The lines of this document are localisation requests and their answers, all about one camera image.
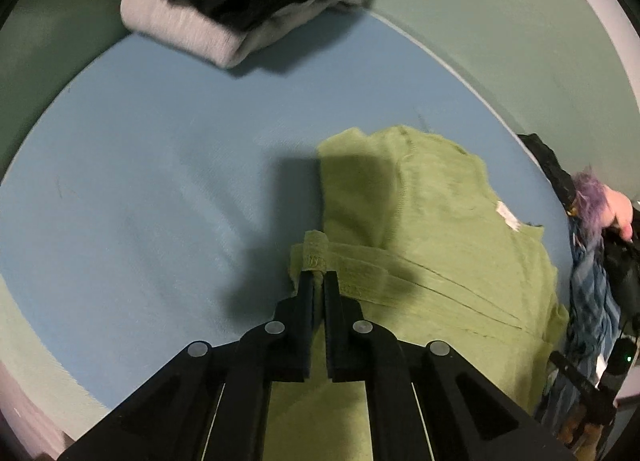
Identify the blue mat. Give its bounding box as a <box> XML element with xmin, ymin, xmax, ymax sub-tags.
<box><xmin>0</xmin><ymin>8</ymin><xmax>578</xmax><ymax>429</ymax></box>

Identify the black folded umbrella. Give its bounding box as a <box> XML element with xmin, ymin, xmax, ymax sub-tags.
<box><xmin>516</xmin><ymin>132</ymin><xmax>582</xmax><ymax>216</ymax></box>

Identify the folded grey garment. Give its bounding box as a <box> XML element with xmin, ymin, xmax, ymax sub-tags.
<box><xmin>120</xmin><ymin>0</ymin><xmax>377</xmax><ymax>68</ymax></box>

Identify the green garment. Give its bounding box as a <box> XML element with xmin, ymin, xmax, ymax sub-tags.
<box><xmin>262</xmin><ymin>125</ymin><xmax>571</xmax><ymax>461</ymax></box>

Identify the green sofa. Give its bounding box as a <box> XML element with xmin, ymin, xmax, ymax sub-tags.
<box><xmin>0</xmin><ymin>0</ymin><xmax>640</xmax><ymax>461</ymax></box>

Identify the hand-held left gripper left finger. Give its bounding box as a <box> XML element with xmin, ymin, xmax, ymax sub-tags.
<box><xmin>57</xmin><ymin>270</ymin><xmax>316</xmax><ymax>461</ymax></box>

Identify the blue striped cloth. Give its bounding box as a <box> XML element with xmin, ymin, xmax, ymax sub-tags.
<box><xmin>536</xmin><ymin>218</ymin><xmax>626</xmax><ymax>439</ymax></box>

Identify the person's right hand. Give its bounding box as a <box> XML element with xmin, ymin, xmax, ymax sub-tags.
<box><xmin>557</xmin><ymin>406</ymin><xmax>601</xmax><ymax>444</ymax></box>

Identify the pink plush toy purple hair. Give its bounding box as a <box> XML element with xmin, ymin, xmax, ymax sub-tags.
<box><xmin>570</xmin><ymin>167</ymin><xmax>637</xmax><ymax>242</ymax></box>

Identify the black woven handbag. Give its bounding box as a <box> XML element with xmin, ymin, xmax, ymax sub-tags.
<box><xmin>599</xmin><ymin>206</ymin><xmax>640</xmax><ymax>334</ymax></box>

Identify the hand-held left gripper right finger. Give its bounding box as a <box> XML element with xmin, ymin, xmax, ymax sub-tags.
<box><xmin>324</xmin><ymin>270</ymin><xmax>577</xmax><ymax>461</ymax></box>

